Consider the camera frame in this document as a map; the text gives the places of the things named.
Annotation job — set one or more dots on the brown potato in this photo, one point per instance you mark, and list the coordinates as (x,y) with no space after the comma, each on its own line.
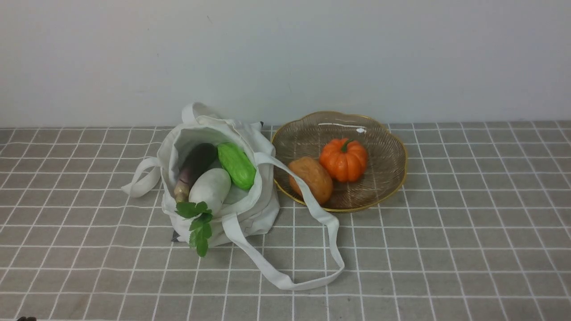
(315,176)

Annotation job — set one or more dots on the white cloth tote bag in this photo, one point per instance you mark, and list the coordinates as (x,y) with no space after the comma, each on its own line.
(244,212)

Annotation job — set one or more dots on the white radish with green leaves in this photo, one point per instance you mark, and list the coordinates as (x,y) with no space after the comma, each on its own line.
(205,200)

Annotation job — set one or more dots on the grey checkered tablecloth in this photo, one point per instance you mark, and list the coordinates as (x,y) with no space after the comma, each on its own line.
(480,231)

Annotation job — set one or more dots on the purple eggplant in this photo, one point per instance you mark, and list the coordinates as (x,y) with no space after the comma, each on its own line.
(195,164)

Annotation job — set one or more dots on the green bumpy gourd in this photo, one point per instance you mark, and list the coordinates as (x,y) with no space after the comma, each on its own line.
(237,164)

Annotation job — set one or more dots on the orange pumpkin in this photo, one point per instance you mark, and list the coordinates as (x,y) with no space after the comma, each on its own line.
(344,159)

